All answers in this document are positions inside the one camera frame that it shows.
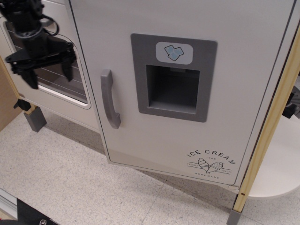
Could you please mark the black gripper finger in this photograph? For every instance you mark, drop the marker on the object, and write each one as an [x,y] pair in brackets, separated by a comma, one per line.
[67,70]
[30,78]

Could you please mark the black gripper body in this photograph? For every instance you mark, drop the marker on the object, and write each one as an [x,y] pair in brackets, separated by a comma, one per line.
[40,50]

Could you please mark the grey fridge door handle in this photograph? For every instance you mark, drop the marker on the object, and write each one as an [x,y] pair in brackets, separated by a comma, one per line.
[106,89]

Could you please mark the white toy fridge door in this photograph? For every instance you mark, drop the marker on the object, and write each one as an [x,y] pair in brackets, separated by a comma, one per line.
[253,36]

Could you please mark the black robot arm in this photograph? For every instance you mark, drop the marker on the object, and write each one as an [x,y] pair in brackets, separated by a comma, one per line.
[25,16]

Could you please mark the black clamp knob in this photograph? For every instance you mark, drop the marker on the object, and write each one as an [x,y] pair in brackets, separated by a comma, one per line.
[24,105]

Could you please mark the wooden side panel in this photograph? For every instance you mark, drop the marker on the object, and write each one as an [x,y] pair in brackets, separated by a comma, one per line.
[8,99]

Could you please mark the white oven door with window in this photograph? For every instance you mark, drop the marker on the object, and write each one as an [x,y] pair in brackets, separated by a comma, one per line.
[69,99]

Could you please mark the grey left foot cap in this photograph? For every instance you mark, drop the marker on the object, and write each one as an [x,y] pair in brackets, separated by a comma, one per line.
[36,119]

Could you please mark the grey foot cap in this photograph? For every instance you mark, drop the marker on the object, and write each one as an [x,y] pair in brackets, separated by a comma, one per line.
[36,119]
[234,217]

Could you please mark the grey ice dispenser panel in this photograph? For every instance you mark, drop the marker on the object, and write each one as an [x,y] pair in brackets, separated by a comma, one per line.
[173,75]

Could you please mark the grey right foot cap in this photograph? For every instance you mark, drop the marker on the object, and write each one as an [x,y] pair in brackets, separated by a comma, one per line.
[234,217]

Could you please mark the black grey device at right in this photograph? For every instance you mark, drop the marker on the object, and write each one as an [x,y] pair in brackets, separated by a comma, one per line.
[293,104]

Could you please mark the white round table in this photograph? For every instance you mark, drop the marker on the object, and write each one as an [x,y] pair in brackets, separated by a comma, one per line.
[279,173]

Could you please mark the aluminium rail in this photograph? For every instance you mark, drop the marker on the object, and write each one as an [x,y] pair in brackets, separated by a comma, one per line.
[8,204]

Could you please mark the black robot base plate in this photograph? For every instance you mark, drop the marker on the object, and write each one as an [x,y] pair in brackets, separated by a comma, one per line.
[30,216]

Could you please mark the light wooden corner post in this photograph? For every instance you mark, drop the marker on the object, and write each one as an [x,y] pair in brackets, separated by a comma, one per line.
[277,105]

